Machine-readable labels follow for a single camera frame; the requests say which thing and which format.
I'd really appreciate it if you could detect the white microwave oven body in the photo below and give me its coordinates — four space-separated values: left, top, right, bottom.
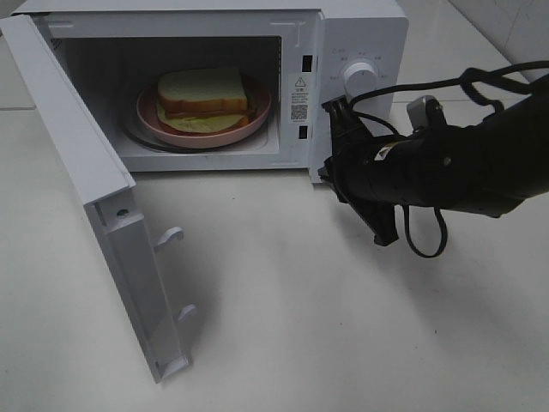
1 1 408 195

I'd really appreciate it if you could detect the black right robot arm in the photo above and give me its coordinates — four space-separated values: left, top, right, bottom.
319 77 548 246

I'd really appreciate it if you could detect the white upper microwave knob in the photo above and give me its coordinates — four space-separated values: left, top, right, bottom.
342 60 378 97

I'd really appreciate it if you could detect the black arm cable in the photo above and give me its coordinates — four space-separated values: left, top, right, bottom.
349 59 549 259

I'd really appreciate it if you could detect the pink plate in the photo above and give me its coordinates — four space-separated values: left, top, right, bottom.
136 77 272 149

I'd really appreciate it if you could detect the sandwich on plate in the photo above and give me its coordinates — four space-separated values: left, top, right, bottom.
157 66 248 118

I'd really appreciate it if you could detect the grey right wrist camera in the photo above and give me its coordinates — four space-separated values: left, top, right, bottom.
406 95 447 133

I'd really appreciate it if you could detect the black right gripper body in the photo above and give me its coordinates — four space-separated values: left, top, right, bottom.
318 136 386 205

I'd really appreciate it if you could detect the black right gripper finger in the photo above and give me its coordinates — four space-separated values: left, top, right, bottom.
349 199 399 246
322 96 372 150

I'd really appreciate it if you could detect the glass microwave turntable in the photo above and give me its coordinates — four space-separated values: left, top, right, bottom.
121 97 278 154

